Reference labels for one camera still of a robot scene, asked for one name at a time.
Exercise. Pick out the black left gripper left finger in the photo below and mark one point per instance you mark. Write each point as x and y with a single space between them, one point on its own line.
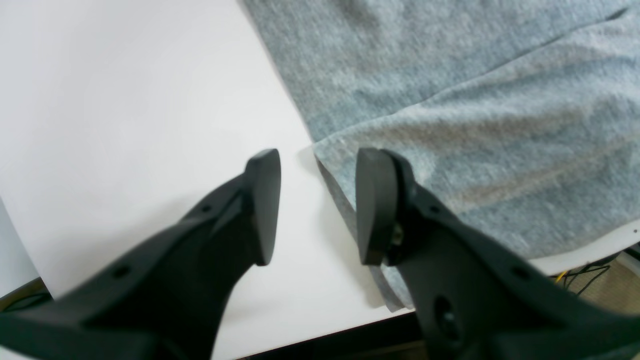
165 298

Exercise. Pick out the grey t-shirt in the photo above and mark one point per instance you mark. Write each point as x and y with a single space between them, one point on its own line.
521 116

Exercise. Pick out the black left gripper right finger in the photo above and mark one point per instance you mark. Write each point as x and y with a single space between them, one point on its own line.
473 298

